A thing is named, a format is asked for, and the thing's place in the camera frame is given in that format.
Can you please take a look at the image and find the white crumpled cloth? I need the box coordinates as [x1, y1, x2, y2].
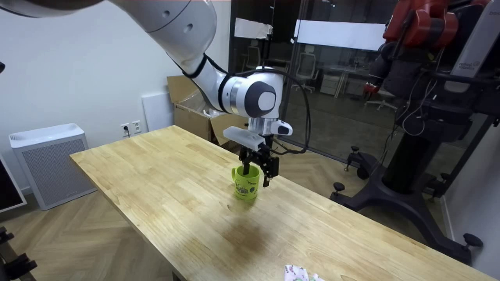
[285, 263, 324, 281]

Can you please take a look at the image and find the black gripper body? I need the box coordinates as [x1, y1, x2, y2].
[239, 135, 274, 162]

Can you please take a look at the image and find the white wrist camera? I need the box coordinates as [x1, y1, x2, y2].
[224, 118, 294, 151]

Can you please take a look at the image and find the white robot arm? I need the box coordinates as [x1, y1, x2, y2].
[0, 0, 294, 187]

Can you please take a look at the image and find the black red robot on pedestal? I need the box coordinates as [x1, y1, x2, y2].
[332, 0, 500, 263]

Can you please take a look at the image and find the open cardboard box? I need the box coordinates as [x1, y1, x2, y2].
[166, 75, 247, 146]

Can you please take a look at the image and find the green mug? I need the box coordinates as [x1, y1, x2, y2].
[232, 165, 261, 201]

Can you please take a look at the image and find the white air purifier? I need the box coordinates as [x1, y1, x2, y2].
[8, 123, 94, 209]

